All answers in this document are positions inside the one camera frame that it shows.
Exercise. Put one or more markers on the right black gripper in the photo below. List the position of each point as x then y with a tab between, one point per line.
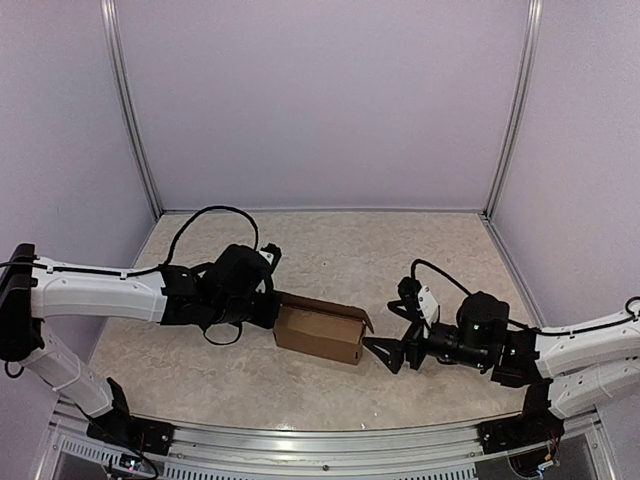
417	322

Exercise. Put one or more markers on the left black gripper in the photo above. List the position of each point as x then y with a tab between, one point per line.
267	318

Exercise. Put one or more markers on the brown cardboard box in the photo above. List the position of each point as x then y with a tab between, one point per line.
321	329

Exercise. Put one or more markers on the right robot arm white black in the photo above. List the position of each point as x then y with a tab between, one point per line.
565	370

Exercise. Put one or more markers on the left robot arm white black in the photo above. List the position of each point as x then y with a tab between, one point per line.
235	289

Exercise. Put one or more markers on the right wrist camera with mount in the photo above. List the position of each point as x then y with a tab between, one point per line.
410	288

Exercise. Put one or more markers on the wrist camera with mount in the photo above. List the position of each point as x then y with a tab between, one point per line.
272	255
410	288

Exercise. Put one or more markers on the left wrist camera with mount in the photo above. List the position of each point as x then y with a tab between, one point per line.
272	255

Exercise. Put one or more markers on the front aluminium frame rail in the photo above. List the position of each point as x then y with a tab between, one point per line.
445	451

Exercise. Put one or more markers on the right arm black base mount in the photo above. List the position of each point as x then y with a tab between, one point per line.
519	431

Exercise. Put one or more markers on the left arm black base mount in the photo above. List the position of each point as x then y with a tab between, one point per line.
136	434

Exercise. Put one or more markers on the right aluminium corner post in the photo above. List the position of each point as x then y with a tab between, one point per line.
517	107

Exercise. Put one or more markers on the aluminium corner post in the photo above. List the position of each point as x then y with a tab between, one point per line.
116	54
517	107

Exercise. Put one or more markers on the left aluminium corner post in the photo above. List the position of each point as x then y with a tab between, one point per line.
116	54

